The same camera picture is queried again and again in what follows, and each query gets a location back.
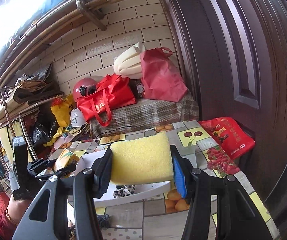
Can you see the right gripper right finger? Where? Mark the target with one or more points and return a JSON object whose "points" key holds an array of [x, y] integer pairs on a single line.
{"points": [[237, 215]]}

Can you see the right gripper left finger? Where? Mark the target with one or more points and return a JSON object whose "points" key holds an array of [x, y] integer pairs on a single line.
{"points": [[47, 215]]}

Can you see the black white patterned scrunchie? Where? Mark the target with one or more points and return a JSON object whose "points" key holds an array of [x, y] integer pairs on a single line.
{"points": [[124, 191]]}

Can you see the yellow sponge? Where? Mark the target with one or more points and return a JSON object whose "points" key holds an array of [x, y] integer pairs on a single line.
{"points": [[154, 146]]}

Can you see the person's left hand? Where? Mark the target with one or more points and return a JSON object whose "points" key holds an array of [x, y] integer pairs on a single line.
{"points": [[16, 210]]}

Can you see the yellow juice carton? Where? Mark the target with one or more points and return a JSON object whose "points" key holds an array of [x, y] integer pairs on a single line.
{"points": [[65, 158]]}

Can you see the dark braided scrunchie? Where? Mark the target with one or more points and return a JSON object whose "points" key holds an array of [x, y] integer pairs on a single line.
{"points": [[104, 221]]}

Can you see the metal storage shelf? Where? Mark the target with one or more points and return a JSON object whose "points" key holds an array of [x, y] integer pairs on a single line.
{"points": [[27, 94]]}

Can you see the yellow plastic bag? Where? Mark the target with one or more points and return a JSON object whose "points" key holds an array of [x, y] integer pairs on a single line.
{"points": [[61, 109]]}

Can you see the red package by door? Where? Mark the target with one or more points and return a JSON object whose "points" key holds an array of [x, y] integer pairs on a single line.
{"points": [[229, 135]]}

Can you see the white cardboard tray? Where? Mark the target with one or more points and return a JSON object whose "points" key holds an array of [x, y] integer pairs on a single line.
{"points": [[141, 171]]}

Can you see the pink helmet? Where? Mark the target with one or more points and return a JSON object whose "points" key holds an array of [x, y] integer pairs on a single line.
{"points": [[84, 87]]}

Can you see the bright red tote bag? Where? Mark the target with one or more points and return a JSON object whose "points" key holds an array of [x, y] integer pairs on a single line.
{"points": [[112, 92]]}

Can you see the plaid cloth covered bench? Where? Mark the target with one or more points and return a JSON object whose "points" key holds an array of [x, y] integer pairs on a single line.
{"points": [[147, 114]]}

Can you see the cream foam roll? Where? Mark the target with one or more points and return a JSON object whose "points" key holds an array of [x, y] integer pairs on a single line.
{"points": [[128, 63]]}

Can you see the dark red cloth bag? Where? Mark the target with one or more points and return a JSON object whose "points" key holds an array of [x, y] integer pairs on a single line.
{"points": [[161, 79]]}

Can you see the brown door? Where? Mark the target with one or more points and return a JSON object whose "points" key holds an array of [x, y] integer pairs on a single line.
{"points": [[233, 56]]}

